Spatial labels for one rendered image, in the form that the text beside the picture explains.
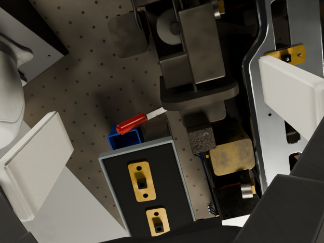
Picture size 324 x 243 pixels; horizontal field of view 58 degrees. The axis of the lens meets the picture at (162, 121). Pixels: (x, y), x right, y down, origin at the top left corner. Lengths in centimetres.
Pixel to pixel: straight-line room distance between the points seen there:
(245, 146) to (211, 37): 27
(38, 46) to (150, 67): 33
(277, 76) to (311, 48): 55
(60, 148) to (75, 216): 200
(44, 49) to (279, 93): 79
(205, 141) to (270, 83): 42
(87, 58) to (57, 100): 18
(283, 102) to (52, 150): 13
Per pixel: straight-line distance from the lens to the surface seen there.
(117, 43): 55
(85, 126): 103
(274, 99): 18
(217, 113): 59
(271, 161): 77
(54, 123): 19
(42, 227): 231
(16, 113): 72
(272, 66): 17
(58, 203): 214
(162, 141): 51
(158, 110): 55
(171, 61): 48
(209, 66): 45
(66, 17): 97
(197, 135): 58
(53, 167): 18
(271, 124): 73
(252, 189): 68
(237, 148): 63
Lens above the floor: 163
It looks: 69 degrees down
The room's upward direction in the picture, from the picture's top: 178 degrees clockwise
